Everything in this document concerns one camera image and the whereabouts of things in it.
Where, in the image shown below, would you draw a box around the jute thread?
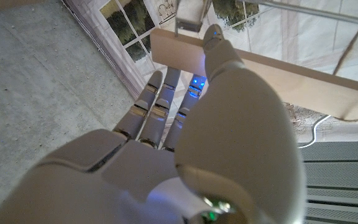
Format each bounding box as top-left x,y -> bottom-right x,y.
333,0 -> 358,123

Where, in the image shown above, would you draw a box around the wooden clip hanger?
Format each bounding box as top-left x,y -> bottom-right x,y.
150,0 -> 358,131

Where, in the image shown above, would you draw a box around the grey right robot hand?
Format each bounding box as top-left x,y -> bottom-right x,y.
0,24 -> 307,224

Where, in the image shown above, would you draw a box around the white curved cord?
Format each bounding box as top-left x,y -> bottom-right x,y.
296,114 -> 332,149

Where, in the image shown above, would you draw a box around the printed window backdrop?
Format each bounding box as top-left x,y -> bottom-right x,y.
62,0 -> 358,147

